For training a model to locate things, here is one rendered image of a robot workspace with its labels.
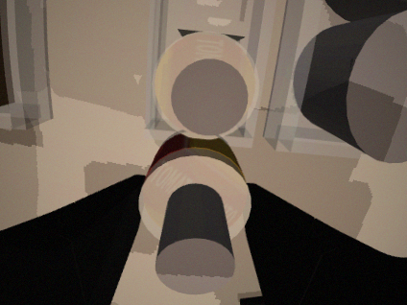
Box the brown rectangular block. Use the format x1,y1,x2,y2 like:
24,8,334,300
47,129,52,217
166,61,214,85
0,26,9,106

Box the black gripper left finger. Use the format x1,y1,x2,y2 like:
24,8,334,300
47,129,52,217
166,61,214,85
0,175,146,305

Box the black cylindrical rod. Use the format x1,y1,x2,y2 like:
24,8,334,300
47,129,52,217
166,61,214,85
239,295,265,305

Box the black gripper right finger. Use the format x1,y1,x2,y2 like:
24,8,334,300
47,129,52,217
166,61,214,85
245,182,407,305

